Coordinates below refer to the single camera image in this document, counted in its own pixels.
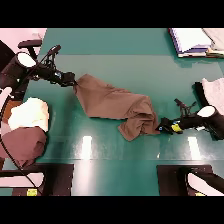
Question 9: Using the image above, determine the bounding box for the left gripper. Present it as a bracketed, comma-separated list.
[59, 71, 79, 88]

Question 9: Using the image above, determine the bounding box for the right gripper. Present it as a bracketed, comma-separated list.
[155, 117, 176, 136]

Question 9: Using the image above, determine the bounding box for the brown shirt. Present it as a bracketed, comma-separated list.
[72, 73, 162, 143]

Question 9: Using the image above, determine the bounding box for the black garment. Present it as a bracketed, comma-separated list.
[192, 81, 212, 108]

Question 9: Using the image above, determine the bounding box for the white knitted garment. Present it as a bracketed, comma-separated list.
[201, 77, 224, 117]

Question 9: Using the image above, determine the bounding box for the maroon garment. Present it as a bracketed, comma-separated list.
[0, 126, 48, 169]

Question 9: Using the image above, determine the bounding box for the white folded garment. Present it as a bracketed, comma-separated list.
[168, 27, 215, 59]

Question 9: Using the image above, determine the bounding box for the beige garment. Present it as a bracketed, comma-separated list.
[202, 27, 224, 60]

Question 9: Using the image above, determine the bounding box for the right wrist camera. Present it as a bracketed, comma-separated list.
[173, 97, 198, 117]

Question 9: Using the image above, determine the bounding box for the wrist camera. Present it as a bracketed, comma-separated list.
[42, 44, 63, 69]
[173, 97, 198, 117]

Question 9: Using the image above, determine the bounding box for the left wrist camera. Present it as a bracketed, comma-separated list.
[42, 44, 63, 69]

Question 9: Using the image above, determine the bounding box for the black cable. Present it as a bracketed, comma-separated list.
[0, 95, 45, 197]

